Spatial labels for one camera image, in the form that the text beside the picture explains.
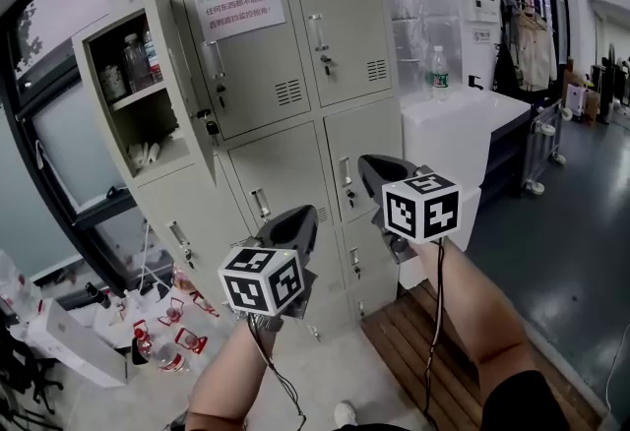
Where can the small black box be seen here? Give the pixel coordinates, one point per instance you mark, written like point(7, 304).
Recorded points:
point(139, 352)

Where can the white water dispenser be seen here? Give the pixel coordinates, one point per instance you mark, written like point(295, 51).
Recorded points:
point(74, 345)

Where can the small white wall sign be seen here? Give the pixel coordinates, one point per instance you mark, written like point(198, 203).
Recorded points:
point(482, 36)

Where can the white sink counter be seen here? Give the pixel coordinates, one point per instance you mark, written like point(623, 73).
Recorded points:
point(443, 134)

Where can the white low floor box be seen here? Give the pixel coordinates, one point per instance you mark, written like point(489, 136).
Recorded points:
point(106, 326)

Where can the white paper notice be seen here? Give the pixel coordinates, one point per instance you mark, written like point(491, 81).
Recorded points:
point(236, 6)

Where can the grey metal locker cabinet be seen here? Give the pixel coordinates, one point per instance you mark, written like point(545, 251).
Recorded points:
point(256, 65)

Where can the brown wooden slat platform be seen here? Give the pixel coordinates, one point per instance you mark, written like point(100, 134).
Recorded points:
point(394, 360)

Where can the person's white left shoe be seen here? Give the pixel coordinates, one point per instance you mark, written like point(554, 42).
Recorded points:
point(344, 414)

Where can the grey metal rolling cart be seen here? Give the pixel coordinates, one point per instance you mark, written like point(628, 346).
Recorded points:
point(539, 143)

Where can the beige hanging garments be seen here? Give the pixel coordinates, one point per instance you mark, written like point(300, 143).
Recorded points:
point(534, 55)

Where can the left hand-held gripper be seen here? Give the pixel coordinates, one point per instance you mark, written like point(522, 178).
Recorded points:
point(258, 284)

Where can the large clear water bottle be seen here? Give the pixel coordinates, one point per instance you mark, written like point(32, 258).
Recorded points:
point(12, 281)

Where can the black thermos bottle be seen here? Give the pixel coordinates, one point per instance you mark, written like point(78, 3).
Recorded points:
point(98, 296)

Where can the person's left forearm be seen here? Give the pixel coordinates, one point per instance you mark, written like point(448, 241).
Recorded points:
point(226, 380)

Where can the clear plastic bottle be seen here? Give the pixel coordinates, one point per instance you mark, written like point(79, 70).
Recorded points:
point(135, 65)

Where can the black faucet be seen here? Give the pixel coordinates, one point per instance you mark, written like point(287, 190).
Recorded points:
point(474, 82)

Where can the white crumpled cloth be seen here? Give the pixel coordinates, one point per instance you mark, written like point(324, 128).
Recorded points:
point(167, 138)

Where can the person's black shirt sleeve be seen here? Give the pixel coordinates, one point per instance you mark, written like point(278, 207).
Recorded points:
point(522, 407)

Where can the beige metal locker cabinet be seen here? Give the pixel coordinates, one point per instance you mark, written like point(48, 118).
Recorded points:
point(143, 98)

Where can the clear jug pink liquid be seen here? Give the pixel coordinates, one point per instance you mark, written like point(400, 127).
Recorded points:
point(183, 279)

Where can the white air purifier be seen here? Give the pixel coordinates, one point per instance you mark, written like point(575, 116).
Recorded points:
point(576, 102)

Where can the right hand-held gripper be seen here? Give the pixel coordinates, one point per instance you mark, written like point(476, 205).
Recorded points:
point(421, 210)

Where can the clear bottle green label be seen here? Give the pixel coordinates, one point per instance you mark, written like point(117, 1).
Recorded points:
point(440, 80)

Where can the person's right forearm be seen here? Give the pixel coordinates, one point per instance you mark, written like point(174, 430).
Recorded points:
point(472, 316)

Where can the black standing fan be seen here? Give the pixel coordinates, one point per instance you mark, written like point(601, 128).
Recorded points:
point(610, 60)

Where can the white gloves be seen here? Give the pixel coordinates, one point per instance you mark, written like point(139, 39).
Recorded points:
point(145, 153)

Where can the clear jug red label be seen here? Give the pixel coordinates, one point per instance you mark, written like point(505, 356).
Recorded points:
point(167, 360)

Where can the black hanging bag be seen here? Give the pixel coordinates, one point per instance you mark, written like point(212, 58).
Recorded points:
point(506, 75)

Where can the black office chair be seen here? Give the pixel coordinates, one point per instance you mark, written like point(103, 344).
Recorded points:
point(19, 370)

